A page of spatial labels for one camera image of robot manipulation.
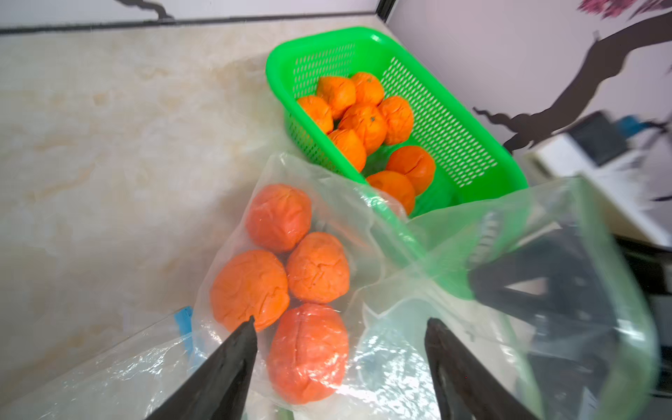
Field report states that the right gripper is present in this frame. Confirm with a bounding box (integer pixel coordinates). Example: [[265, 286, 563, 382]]
[[467, 238, 671, 419]]

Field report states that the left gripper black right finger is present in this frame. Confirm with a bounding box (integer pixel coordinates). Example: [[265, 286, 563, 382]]
[[425, 318, 536, 420]]

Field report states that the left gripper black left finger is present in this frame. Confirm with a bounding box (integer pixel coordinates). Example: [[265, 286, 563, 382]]
[[147, 317, 257, 420]]

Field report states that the green-zip bag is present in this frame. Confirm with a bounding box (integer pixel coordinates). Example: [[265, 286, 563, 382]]
[[191, 151, 660, 420]]

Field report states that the blue-zip clear bag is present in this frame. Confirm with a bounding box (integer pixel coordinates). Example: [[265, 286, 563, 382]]
[[1, 306, 197, 419]]

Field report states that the orange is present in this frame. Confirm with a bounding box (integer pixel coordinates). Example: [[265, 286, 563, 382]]
[[386, 146, 436, 196], [317, 76, 356, 120], [367, 171, 416, 216], [339, 103, 388, 156], [351, 72, 385, 106], [378, 96, 415, 145], [328, 129, 367, 173], [297, 96, 334, 135]]

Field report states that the green plastic basket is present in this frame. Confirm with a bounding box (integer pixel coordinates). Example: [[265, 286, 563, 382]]
[[266, 27, 528, 216]]

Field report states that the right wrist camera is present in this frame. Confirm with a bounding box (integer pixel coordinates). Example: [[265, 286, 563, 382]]
[[521, 111, 671, 249]]

